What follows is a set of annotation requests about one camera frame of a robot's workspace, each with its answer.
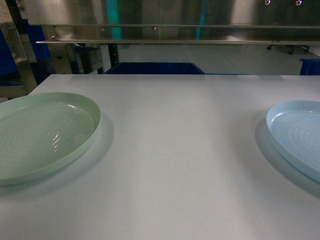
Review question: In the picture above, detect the black office chair base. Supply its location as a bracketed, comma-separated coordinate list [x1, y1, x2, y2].
[266, 44, 310, 55]

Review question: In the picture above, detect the light blue plate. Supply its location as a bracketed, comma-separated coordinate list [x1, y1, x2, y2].
[265, 100, 320, 182]

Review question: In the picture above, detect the pale green plate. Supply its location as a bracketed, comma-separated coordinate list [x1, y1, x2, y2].
[0, 92, 102, 187]

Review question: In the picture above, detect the steel overhead panel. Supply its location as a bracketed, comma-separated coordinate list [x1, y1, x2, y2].
[24, 0, 320, 45]

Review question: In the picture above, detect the dark blue bin behind table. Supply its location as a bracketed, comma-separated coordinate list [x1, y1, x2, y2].
[105, 62, 205, 75]

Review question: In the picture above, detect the steel shelf rack frame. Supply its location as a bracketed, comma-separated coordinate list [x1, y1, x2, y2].
[0, 0, 118, 100]

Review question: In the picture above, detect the blue bin far right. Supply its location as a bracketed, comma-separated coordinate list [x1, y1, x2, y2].
[299, 58, 320, 76]

